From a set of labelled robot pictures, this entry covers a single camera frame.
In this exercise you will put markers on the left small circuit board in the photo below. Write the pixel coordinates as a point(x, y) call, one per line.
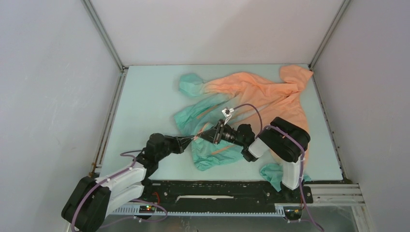
point(147, 209)

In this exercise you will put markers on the right corner metal post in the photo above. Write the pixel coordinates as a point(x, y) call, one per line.
point(330, 31)

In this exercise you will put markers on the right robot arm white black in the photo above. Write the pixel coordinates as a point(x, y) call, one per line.
point(288, 141)

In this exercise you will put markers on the grey slotted cable duct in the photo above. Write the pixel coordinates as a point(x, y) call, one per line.
point(132, 210)

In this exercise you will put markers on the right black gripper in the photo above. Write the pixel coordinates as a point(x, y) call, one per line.
point(214, 135)

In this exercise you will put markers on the right small circuit board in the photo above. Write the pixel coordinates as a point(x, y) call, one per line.
point(293, 211)

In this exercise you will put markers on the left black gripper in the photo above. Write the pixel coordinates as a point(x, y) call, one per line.
point(180, 144)

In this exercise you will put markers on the small circuit board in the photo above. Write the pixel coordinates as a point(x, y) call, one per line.
point(293, 211)
point(147, 209)

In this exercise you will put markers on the corner metal post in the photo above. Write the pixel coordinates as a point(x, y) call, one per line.
point(91, 11)
point(330, 31)

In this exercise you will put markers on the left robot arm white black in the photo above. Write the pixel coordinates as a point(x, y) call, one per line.
point(93, 199)

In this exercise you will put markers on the orange and teal jacket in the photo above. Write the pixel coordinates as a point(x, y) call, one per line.
point(271, 99)

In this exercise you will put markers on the left corner metal post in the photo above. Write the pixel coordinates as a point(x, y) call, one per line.
point(91, 11)

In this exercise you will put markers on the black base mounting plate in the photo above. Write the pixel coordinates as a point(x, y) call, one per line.
point(219, 205)

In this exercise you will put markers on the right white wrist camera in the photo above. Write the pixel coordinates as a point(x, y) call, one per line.
point(227, 112)

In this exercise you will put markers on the aluminium frame rail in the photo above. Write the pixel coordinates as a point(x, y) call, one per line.
point(315, 193)

